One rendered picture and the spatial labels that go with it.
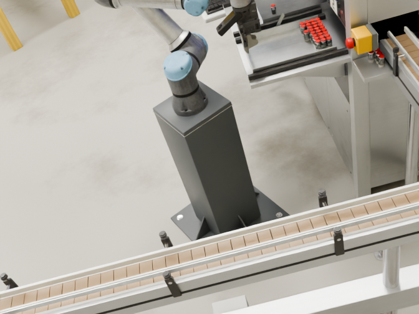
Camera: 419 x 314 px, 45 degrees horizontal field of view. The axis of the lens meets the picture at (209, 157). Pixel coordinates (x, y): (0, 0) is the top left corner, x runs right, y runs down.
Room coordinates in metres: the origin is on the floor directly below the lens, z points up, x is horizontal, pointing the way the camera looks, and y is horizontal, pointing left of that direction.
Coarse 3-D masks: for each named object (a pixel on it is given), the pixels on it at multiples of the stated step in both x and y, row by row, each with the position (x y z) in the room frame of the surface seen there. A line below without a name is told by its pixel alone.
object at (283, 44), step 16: (256, 32) 1.90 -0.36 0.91; (272, 32) 1.89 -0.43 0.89; (288, 32) 1.87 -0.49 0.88; (256, 48) 1.83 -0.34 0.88; (272, 48) 1.79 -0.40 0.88; (288, 48) 1.76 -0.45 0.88; (304, 48) 1.72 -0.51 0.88; (336, 48) 1.62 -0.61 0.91; (256, 64) 1.72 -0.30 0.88; (272, 64) 1.64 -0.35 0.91
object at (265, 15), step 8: (256, 0) 2.22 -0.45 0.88; (264, 0) 2.20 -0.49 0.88; (272, 0) 2.17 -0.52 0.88; (280, 0) 2.15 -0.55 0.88; (288, 0) 2.13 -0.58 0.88; (296, 0) 2.10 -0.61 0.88; (304, 0) 2.08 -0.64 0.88; (312, 0) 2.06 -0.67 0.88; (320, 0) 2.04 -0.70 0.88; (264, 8) 2.13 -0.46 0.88; (280, 8) 2.08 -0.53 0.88; (288, 8) 2.06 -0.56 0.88; (296, 8) 2.04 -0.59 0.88; (304, 8) 1.96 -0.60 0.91; (312, 8) 1.96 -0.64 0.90; (328, 8) 1.95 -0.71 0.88; (264, 16) 2.06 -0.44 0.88; (272, 16) 2.03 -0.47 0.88; (280, 16) 1.97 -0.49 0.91
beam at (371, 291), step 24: (336, 288) 0.85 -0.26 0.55; (360, 288) 0.82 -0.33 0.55; (384, 288) 0.79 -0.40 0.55; (408, 288) 0.77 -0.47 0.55; (240, 312) 0.87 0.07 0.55; (264, 312) 0.85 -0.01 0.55; (288, 312) 0.82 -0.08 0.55; (312, 312) 0.79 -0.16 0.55; (336, 312) 0.78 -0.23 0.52; (360, 312) 0.78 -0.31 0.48; (384, 312) 0.77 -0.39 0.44
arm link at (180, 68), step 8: (168, 56) 1.77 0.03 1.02; (176, 56) 1.75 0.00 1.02; (184, 56) 1.73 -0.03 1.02; (192, 56) 1.76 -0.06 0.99; (168, 64) 1.72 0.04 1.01; (176, 64) 1.70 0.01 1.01; (184, 64) 1.69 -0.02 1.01; (192, 64) 1.71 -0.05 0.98; (168, 72) 1.69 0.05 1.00; (176, 72) 1.67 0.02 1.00; (184, 72) 1.67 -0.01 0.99; (192, 72) 1.69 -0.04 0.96; (168, 80) 1.70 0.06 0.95; (176, 80) 1.67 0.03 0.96; (184, 80) 1.67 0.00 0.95; (192, 80) 1.68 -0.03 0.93; (176, 88) 1.68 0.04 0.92; (184, 88) 1.67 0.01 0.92; (192, 88) 1.67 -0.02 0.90
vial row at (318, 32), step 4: (312, 20) 1.83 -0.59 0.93; (312, 24) 1.80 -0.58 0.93; (316, 24) 1.79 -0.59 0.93; (312, 28) 1.80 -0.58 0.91; (316, 28) 1.76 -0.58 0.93; (316, 32) 1.74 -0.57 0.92; (320, 32) 1.72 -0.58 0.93; (320, 36) 1.70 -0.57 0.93; (320, 40) 1.69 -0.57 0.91; (324, 40) 1.66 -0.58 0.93; (324, 44) 1.66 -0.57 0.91; (324, 48) 1.66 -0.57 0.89
